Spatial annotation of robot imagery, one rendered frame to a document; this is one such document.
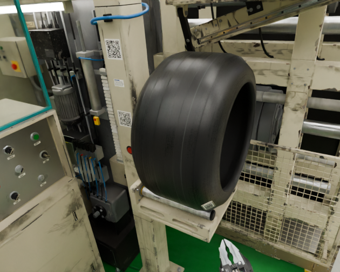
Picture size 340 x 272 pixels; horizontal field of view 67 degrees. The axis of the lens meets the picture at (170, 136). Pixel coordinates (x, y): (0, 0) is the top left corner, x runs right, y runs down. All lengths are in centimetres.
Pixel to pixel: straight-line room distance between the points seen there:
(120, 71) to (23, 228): 79
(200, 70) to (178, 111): 15
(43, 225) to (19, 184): 23
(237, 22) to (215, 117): 57
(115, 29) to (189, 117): 45
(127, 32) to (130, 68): 13
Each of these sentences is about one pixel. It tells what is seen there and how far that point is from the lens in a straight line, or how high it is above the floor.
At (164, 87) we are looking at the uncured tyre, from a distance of 81.
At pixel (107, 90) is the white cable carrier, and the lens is 115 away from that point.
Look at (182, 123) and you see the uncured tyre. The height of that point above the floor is 135.
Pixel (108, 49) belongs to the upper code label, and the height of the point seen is 151.
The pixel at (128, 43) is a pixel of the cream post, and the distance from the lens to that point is 101.
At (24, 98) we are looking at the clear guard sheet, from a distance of 119.
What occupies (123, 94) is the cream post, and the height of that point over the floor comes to 133.
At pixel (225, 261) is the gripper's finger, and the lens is 82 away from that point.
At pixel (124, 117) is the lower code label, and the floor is 123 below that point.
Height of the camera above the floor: 168
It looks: 29 degrees down
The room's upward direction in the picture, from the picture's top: 4 degrees counter-clockwise
